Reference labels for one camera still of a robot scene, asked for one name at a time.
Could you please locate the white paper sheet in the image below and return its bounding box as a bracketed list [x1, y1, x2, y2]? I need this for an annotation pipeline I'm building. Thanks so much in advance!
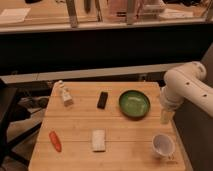
[0, 8, 30, 24]

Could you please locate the orange toy carrot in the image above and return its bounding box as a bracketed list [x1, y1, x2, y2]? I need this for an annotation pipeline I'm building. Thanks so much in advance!
[49, 131, 62, 152]

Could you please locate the white paper cup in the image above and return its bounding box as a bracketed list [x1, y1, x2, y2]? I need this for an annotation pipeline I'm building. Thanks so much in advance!
[152, 134, 175, 159]

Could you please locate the metal frame post right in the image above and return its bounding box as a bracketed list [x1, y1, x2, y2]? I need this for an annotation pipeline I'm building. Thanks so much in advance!
[126, 0, 136, 25]

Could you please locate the white sponge block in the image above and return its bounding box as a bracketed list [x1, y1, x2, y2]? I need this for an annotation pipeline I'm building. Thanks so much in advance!
[92, 130, 106, 152]

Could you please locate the metal frame post left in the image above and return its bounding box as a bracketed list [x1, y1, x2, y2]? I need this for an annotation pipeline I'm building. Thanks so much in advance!
[66, 0, 78, 28]

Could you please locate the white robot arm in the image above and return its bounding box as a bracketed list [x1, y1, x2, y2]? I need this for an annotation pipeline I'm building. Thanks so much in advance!
[159, 61, 213, 124]

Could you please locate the green bowl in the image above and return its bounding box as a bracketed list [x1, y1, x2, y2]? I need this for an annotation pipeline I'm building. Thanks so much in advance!
[119, 90, 151, 119]

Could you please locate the white toy figurine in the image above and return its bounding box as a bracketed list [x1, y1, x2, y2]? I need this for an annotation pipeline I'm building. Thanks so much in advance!
[59, 80, 73, 106]

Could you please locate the black eraser block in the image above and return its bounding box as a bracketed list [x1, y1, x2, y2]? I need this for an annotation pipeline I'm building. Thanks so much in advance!
[97, 92, 108, 109]

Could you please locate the metal frame post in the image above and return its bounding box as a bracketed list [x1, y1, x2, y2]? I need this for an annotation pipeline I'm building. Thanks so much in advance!
[126, 0, 136, 25]
[66, 0, 78, 28]

